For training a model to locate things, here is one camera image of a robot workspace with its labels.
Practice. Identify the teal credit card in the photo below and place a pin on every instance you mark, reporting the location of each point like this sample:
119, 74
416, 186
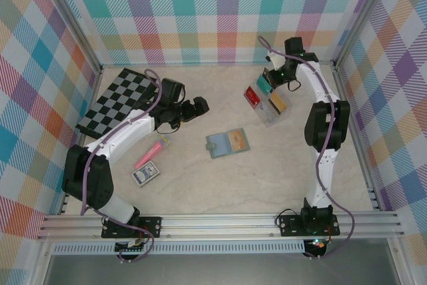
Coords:
263, 84

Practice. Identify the gold credit card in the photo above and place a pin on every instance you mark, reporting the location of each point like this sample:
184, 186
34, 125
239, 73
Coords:
278, 102

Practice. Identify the clear plastic tray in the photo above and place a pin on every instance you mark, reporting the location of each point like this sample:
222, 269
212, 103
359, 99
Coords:
272, 119

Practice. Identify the mint green leather card holder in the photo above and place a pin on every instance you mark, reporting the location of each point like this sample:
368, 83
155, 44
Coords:
217, 145

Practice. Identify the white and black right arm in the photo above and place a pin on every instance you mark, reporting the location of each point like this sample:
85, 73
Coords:
320, 84

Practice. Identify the orange credit card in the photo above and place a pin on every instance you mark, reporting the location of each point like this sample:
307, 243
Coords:
237, 141

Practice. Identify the blue playing card deck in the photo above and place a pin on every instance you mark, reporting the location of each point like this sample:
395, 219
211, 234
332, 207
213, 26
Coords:
145, 174

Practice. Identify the pink toy microphone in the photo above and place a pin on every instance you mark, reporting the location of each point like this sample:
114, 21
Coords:
150, 155

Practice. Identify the black and grey chessboard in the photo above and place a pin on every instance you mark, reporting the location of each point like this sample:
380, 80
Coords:
116, 101

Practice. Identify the small circuit board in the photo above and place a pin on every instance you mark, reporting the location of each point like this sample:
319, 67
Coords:
131, 246
318, 245

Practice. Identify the thin aluminium frame rail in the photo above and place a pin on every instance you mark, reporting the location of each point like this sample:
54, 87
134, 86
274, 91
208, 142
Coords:
217, 63

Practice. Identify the aluminium frame post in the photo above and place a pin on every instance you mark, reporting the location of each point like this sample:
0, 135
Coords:
71, 18
361, 14

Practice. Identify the wide aluminium mounting rail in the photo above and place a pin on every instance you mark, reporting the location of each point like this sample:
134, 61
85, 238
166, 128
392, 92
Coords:
217, 226

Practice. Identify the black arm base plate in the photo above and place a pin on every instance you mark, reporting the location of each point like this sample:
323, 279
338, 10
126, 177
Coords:
288, 225
150, 226

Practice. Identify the aluminium frame leg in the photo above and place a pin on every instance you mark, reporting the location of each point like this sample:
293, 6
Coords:
398, 261
41, 265

